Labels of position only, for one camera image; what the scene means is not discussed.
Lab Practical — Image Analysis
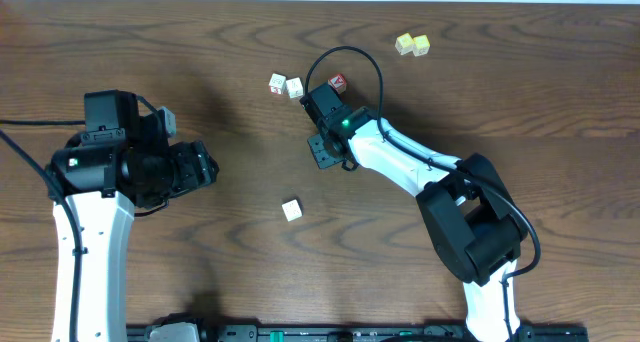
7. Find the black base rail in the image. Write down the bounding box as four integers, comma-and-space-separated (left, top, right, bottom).
125, 313, 591, 342

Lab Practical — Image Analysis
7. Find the red letter A block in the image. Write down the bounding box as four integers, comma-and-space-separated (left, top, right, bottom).
328, 74, 347, 94

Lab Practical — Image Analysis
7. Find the yellow block far right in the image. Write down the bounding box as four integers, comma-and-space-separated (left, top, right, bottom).
412, 35, 431, 57

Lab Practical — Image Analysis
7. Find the yellow block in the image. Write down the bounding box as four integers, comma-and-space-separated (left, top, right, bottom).
395, 33, 414, 55
412, 35, 431, 57

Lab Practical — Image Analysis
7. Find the white block beside red-sided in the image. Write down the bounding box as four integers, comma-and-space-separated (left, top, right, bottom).
286, 77, 304, 99

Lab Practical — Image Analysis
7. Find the white block red side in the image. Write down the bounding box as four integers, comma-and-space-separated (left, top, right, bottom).
268, 73, 287, 95

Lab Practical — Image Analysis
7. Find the white block number four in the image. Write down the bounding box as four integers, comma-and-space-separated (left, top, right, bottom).
282, 199, 303, 222

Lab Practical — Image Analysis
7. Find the yellow block far left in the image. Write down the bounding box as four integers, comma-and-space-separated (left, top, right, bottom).
395, 33, 414, 55

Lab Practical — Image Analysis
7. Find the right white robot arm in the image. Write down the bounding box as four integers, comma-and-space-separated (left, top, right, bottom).
306, 107, 539, 341

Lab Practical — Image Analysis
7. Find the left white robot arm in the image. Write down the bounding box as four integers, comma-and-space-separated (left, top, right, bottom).
46, 133, 219, 341

